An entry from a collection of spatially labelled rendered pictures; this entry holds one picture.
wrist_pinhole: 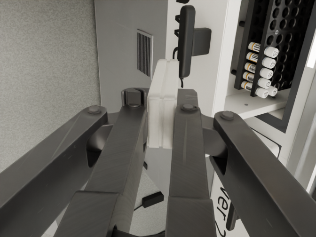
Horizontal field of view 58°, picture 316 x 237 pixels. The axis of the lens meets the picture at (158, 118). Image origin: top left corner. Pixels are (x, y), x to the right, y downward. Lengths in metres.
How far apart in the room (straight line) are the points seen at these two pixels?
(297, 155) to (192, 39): 0.25
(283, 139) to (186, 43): 0.24
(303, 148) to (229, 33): 0.22
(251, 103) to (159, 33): 0.33
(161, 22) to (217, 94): 0.41
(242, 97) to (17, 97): 0.95
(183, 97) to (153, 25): 0.58
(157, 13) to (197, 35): 0.42
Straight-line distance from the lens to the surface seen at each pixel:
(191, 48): 0.31
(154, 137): 0.15
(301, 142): 0.46
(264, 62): 0.41
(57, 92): 1.26
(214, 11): 0.32
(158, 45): 0.73
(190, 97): 0.16
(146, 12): 0.77
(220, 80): 0.32
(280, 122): 0.47
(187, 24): 0.30
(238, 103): 0.46
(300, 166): 0.48
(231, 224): 0.56
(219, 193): 0.61
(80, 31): 1.22
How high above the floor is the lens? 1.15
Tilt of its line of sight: 49 degrees down
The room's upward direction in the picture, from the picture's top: 131 degrees clockwise
